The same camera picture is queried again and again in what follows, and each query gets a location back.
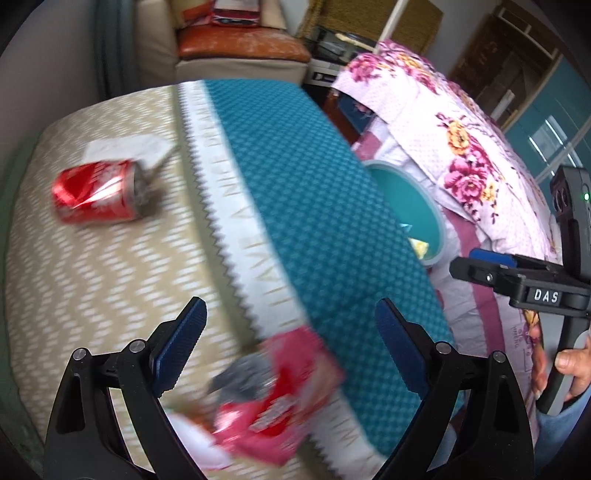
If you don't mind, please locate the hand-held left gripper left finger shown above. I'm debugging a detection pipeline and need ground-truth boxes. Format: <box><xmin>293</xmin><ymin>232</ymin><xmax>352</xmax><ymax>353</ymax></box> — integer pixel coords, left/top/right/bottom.
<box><xmin>44</xmin><ymin>296</ymin><xmax>208</xmax><ymax>480</ymax></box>

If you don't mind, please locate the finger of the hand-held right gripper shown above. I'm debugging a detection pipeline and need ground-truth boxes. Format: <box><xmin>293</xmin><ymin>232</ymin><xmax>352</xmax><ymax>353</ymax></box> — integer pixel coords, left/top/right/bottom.
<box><xmin>470</xmin><ymin>248</ymin><xmax>563</xmax><ymax>274</ymax></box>
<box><xmin>449</xmin><ymin>257</ymin><xmax>523</xmax><ymax>297</ymax></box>

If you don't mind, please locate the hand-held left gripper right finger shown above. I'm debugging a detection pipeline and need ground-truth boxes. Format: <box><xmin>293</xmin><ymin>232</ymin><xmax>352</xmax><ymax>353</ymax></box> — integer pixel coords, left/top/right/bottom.
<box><xmin>374</xmin><ymin>298</ymin><xmax>537</xmax><ymax>480</ymax></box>

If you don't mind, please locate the teal round waste bin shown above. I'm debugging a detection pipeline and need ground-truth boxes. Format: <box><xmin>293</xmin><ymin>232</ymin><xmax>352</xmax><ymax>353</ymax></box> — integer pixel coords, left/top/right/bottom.
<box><xmin>362</xmin><ymin>160</ymin><xmax>447</xmax><ymax>269</ymax></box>

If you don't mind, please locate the red snack wrapper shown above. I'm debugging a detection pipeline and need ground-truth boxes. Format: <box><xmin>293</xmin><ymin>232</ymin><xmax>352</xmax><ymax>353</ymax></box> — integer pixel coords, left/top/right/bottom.
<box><xmin>208</xmin><ymin>325</ymin><xmax>348</xmax><ymax>468</ymax></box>

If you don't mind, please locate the person's right hand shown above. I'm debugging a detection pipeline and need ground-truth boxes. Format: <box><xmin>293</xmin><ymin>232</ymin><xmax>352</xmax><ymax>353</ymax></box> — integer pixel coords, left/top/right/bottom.
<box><xmin>529</xmin><ymin>322</ymin><xmax>591</xmax><ymax>401</ymax></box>

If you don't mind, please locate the crumpled white paper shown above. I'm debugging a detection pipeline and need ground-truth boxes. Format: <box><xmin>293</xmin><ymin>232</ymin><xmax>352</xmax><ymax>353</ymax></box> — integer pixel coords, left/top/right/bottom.
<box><xmin>167</xmin><ymin>410</ymin><xmax>232</xmax><ymax>470</ymax></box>

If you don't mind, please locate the pink floral bedsheet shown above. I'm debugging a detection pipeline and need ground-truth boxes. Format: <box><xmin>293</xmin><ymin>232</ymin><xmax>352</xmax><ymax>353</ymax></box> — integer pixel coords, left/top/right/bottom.
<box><xmin>332</xmin><ymin>39</ymin><xmax>570</xmax><ymax>444</ymax></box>

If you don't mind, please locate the person's blue jeans leg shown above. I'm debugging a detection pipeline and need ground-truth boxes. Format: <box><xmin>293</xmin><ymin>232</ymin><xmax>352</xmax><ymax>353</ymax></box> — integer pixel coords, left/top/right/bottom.
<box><xmin>534</xmin><ymin>406</ymin><xmax>588</xmax><ymax>463</ymax></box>

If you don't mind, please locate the red drink can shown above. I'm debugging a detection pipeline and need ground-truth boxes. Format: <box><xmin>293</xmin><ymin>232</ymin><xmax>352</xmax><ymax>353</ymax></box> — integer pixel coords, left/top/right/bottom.
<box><xmin>52</xmin><ymin>159</ymin><xmax>156</xmax><ymax>225</ymax></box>

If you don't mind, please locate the teal and beige tablecloth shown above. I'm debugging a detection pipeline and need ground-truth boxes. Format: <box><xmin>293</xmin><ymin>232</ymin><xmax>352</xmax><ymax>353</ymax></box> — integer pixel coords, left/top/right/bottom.
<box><xmin>4</xmin><ymin>79</ymin><xmax>459</xmax><ymax>480</ymax></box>

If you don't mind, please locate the dark wooden cabinet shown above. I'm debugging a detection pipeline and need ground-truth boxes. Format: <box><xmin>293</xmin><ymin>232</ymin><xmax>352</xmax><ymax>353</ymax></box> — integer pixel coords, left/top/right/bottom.
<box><xmin>448</xmin><ymin>13</ymin><xmax>565</xmax><ymax>126</ymax></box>

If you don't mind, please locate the crumpled white tissue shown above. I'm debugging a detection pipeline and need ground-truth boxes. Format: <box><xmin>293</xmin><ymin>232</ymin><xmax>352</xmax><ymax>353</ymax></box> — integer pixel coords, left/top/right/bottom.
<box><xmin>84</xmin><ymin>135</ymin><xmax>179</xmax><ymax>172</ymax></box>

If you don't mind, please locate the black stereo unit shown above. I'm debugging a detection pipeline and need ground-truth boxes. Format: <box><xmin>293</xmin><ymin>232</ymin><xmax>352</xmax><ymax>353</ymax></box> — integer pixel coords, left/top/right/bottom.
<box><xmin>302</xmin><ymin>25</ymin><xmax>378</xmax><ymax>87</ymax></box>

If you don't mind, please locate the woven wicker cabinet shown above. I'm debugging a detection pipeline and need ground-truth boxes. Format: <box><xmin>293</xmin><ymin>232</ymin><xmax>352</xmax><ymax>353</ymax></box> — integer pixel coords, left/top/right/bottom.
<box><xmin>295</xmin><ymin>0</ymin><xmax>445</xmax><ymax>52</ymax></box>

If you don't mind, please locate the cream leather sofa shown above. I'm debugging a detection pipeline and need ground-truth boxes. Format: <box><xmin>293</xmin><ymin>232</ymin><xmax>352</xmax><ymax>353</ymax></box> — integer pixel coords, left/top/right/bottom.
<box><xmin>136</xmin><ymin>0</ymin><xmax>311</xmax><ymax>87</ymax></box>

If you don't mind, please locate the orange leather seat cushion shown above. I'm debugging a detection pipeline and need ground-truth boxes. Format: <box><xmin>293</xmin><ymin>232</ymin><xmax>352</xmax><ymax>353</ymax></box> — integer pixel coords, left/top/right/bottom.
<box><xmin>178</xmin><ymin>25</ymin><xmax>311</xmax><ymax>64</ymax></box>

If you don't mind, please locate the red package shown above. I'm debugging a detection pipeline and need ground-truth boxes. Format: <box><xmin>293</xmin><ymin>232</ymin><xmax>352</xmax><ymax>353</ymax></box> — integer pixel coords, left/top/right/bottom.
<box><xmin>210</xmin><ymin>0</ymin><xmax>262</xmax><ymax>29</ymax></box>

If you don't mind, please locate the teal window frame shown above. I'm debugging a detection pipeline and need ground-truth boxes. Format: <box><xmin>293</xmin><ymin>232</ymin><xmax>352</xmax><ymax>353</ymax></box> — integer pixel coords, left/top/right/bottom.
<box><xmin>503</xmin><ymin>55</ymin><xmax>591</xmax><ymax>186</ymax></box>

